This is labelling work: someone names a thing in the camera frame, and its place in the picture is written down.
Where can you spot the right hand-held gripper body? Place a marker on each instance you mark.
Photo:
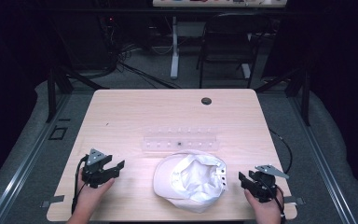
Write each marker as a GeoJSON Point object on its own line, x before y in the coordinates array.
{"type": "Point", "coordinates": [265, 183]}

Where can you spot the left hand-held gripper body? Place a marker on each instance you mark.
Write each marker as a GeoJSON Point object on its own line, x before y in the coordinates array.
{"type": "Point", "coordinates": [97, 172]}

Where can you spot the person's left hand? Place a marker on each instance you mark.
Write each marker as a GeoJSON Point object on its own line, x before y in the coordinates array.
{"type": "Point", "coordinates": [90, 194]}

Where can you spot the person's right hand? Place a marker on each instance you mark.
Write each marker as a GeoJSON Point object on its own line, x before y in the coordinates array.
{"type": "Point", "coordinates": [265, 210]}

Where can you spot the white baseball cap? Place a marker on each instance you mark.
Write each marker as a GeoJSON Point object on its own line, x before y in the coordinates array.
{"type": "Point", "coordinates": [191, 180]}

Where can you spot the black tape square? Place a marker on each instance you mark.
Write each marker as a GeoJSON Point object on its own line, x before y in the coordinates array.
{"type": "Point", "coordinates": [50, 133]}

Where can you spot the clear plastic hook rack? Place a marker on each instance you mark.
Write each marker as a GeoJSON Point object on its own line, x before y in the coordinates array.
{"type": "Point", "coordinates": [180, 141]}

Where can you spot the dark round table grommet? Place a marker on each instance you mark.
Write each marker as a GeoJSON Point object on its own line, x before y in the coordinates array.
{"type": "Point", "coordinates": [206, 101]}

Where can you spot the white desk leg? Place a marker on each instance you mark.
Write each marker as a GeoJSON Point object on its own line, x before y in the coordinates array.
{"type": "Point", "coordinates": [175, 49]}
{"type": "Point", "coordinates": [246, 71]}

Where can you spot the black chair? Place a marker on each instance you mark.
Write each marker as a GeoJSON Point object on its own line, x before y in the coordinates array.
{"type": "Point", "coordinates": [230, 40]}

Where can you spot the light desk top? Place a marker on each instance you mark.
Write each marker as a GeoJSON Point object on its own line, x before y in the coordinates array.
{"type": "Point", "coordinates": [219, 3]}

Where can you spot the grey metal table bracket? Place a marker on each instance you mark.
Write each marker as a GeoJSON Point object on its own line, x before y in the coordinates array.
{"type": "Point", "coordinates": [51, 200]}
{"type": "Point", "coordinates": [295, 201]}

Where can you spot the metal floor rail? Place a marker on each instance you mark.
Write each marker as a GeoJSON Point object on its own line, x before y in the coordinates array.
{"type": "Point", "coordinates": [320, 158]}
{"type": "Point", "coordinates": [28, 158]}

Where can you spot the black frame strut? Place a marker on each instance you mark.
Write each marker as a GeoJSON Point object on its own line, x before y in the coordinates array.
{"type": "Point", "coordinates": [304, 96]}
{"type": "Point", "coordinates": [52, 93]}

